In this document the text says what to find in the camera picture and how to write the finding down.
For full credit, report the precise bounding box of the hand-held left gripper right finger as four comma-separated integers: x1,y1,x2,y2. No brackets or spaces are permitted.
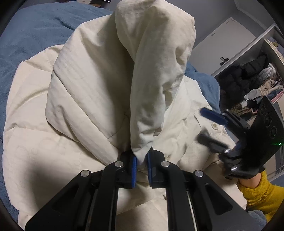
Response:
147,151,260,231

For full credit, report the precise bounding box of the person's right forearm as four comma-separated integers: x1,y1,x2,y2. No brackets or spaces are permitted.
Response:
238,171,284,222

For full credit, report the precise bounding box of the blue fleece blanket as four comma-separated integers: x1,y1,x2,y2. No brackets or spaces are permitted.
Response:
0,0,222,227

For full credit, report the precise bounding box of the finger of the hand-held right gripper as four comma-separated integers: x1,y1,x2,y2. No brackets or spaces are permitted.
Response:
200,107,252,143
197,133,245,177

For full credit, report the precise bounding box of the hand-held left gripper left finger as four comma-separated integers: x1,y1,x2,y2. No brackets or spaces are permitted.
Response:
25,151,138,231

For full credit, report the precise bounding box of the black puffer jacket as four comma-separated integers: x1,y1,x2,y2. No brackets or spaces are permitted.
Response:
216,55,268,109

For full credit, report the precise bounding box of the pile of light clothes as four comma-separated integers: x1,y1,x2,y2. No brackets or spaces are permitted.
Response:
243,63,284,105

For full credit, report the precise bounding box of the camouflage garment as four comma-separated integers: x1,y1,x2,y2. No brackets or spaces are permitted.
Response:
230,103,259,117

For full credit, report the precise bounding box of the white wardrobe door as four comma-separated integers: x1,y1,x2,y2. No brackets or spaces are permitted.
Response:
192,17,263,76

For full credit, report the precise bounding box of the grey fuzzy cloth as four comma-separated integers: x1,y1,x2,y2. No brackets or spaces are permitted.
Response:
246,210,267,230

